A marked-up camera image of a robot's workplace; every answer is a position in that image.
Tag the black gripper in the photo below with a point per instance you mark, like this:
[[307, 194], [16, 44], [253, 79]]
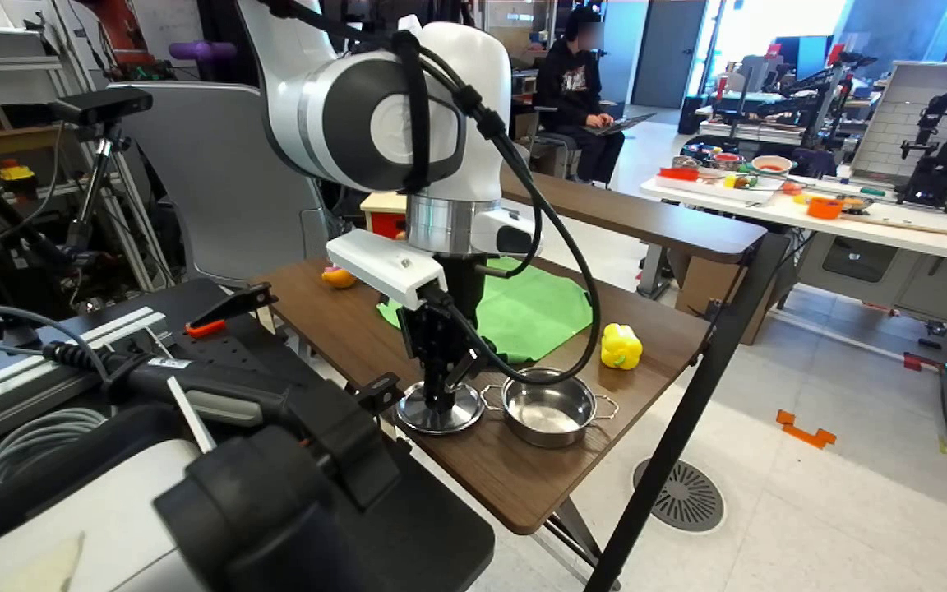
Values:
[[455, 298]]

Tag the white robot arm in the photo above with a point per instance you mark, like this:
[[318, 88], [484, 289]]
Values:
[[385, 109]]

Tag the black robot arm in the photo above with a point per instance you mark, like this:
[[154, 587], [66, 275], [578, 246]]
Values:
[[938, 136]]

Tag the small steel pot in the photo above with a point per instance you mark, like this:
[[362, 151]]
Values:
[[547, 412]]

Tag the green cloth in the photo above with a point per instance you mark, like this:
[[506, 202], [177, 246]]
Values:
[[533, 314]]

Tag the orange toy fruit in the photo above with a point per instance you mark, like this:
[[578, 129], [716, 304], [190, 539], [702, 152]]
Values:
[[341, 278]]

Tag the red and white box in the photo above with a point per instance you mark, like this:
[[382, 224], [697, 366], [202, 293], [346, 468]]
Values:
[[382, 217]]

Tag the yellow toy bell pepper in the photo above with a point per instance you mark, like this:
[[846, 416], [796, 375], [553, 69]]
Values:
[[619, 348]]

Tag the black slanted pole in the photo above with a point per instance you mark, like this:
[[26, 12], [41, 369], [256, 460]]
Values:
[[691, 407]]

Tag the brown long table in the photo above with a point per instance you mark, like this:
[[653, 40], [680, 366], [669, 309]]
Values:
[[648, 220]]

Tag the round floor drain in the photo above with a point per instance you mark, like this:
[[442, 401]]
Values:
[[680, 495]]

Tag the grey chair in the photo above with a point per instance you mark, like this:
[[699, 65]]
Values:
[[222, 184]]

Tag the seated person in black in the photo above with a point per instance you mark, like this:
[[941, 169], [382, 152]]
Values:
[[573, 88]]

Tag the white work table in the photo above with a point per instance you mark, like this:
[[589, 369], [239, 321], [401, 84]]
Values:
[[825, 217]]

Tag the orange plastic bin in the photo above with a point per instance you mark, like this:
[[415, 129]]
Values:
[[825, 207]]

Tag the white pegboard panel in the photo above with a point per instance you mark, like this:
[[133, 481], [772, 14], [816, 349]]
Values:
[[911, 119]]

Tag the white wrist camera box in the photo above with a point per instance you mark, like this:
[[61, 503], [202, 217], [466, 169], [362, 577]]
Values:
[[382, 268]]

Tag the grey metal rail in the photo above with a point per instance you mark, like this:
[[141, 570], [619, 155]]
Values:
[[26, 366]]

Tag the camera on tripod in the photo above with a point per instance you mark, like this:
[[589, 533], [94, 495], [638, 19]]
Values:
[[101, 119]]

